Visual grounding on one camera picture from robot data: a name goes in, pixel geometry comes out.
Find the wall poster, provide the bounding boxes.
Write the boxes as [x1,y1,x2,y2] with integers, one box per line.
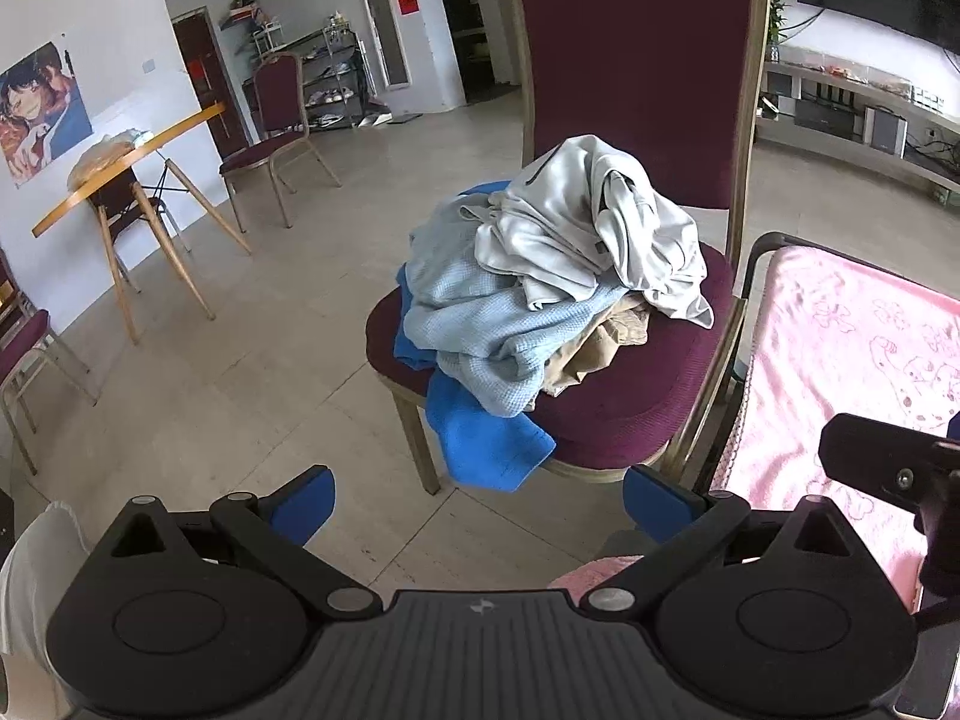
[0,41,95,185]

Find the white cloth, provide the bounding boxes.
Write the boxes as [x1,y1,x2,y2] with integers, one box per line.
[0,499,88,720]

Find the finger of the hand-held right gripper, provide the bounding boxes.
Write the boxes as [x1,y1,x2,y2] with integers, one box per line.
[817,413,960,517]

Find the black receiver box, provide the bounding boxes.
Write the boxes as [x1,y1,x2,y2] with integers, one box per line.
[793,97,860,140]

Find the white sweatshirt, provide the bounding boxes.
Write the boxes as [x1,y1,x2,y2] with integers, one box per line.
[474,133,715,329]

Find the white television console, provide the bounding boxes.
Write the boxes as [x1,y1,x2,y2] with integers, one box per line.
[754,58,960,194]

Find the wooden table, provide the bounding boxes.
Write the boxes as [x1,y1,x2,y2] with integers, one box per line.
[31,101,253,347]

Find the metal shoe rack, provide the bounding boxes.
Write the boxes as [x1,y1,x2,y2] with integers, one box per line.
[251,22,376,133]

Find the black chair with metal legs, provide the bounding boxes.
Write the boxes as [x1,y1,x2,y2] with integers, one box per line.
[88,178,190,295]

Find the pink printed blanket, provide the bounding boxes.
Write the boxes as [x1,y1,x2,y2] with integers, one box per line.
[547,244,960,616]

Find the cluttered white shelf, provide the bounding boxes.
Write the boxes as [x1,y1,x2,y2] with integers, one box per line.
[220,0,286,55]

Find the small silver speaker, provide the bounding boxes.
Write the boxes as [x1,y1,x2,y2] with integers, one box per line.
[862,106,909,159]

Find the maroon chair with gold frame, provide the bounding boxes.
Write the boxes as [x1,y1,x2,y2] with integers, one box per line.
[0,246,99,477]
[365,0,770,497]
[219,52,343,233]

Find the potted green plant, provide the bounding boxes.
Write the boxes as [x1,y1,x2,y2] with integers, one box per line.
[765,0,793,65]

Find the tall standing mirror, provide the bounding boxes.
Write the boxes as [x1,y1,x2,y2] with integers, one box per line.
[352,0,414,92]

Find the plastic bag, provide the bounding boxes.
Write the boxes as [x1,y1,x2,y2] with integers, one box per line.
[67,130,152,190]

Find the light blue waffle garment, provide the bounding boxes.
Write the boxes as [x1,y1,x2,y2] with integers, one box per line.
[403,191,625,418]

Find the beige garment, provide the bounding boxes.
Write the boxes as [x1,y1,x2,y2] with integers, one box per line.
[536,292,653,400]

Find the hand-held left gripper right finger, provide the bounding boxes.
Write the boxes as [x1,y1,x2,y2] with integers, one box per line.
[581,463,882,620]

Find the dark red door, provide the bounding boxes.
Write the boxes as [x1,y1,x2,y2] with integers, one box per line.
[171,7,252,160]

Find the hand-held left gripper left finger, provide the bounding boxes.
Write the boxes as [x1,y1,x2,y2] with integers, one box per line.
[94,463,383,620]

